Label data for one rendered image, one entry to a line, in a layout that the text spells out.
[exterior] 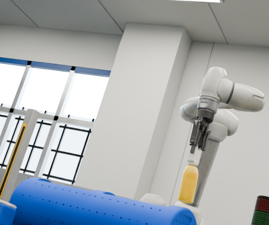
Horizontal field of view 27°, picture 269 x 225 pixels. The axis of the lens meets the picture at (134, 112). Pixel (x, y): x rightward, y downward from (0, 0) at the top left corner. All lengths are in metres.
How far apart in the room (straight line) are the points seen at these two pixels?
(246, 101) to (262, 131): 2.93
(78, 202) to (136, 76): 3.30
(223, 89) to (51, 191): 0.91
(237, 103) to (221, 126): 0.53
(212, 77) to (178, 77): 3.28
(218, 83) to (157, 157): 3.15
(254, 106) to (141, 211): 0.68
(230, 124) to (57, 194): 1.01
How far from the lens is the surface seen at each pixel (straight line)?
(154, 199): 3.05
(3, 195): 3.45
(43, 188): 2.68
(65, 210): 2.52
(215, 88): 2.45
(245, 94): 2.48
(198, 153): 2.43
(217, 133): 3.00
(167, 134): 5.64
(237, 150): 5.39
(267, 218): 1.82
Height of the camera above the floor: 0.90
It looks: 16 degrees up
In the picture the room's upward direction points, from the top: 17 degrees clockwise
